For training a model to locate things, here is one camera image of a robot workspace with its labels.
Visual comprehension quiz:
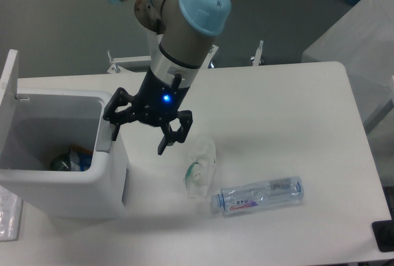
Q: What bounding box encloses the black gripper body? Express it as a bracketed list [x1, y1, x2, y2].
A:
[132, 70, 191, 127]

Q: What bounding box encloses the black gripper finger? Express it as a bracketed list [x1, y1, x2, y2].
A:
[103, 87, 137, 141]
[158, 110, 193, 155]

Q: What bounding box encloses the grey trash can push button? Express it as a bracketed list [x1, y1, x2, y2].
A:
[101, 124, 113, 153]

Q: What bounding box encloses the white plastic trash can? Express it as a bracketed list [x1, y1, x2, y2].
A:
[1, 89, 129, 219]

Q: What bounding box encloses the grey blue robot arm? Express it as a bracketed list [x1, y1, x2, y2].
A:
[103, 0, 232, 154]

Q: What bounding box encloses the green can in bin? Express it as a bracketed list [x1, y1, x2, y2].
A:
[50, 153, 71, 171]

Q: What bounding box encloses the crumpled clear plastic bag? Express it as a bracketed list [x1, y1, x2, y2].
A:
[183, 135, 217, 198]

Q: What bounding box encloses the blue wrapper in bin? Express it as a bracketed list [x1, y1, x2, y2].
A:
[69, 145, 93, 172]

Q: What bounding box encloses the crushed clear plastic bottle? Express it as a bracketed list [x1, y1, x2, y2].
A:
[211, 176, 304, 217]

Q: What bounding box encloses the laminated paper sheet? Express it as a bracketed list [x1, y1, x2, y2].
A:
[1, 187, 23, 242]

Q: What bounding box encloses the white side table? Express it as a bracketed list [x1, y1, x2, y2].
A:
[302, 0, 393, 187]

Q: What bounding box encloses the black device at edge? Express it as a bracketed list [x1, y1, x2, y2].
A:
[372, 220, 393, 252]

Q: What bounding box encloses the white pedestal base frame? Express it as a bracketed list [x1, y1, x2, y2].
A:
[107, 40, 265, 74]

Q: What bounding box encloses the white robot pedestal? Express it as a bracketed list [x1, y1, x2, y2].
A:
[134, 0, 165, 60]

